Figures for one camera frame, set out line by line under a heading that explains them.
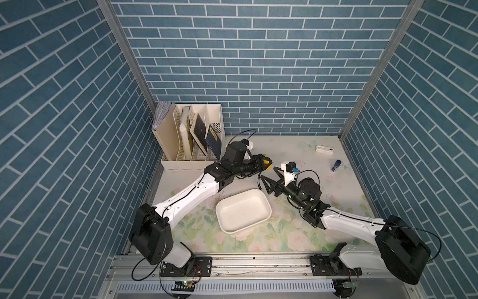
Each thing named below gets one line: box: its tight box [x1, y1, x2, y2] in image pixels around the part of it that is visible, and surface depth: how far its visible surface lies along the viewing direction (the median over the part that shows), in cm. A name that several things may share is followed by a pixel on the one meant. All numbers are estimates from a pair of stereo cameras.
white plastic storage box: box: [215, 188, 272, 234], surface depth 89 cm
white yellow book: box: [179, 106, 193, 161], surface depth 97 cm
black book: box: [189, 112, 207, 157], surface depth 101 cm
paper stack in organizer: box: [152, 101, 172, 131], surface depth 91 cm
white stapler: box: [315, 145, 335, 156], surface depth 114 cm
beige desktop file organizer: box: [151, 102, 226, 172], surface depth 101 cm
